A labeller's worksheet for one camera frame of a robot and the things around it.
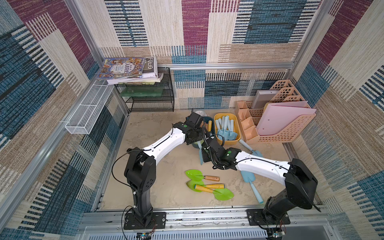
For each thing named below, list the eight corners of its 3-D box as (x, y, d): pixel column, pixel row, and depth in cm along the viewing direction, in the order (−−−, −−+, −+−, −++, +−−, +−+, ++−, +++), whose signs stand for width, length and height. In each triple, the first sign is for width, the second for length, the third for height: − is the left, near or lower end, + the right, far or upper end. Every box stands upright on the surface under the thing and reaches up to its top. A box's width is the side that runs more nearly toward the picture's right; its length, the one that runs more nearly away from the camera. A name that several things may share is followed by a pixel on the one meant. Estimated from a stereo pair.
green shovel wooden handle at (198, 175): (184, 177, 89) (184, 175, 87) (187, 169, 92) (187, 166, 90) (217, 187, 86) (218, 185, 83) (219, 178, 89) (220, 176, 86)
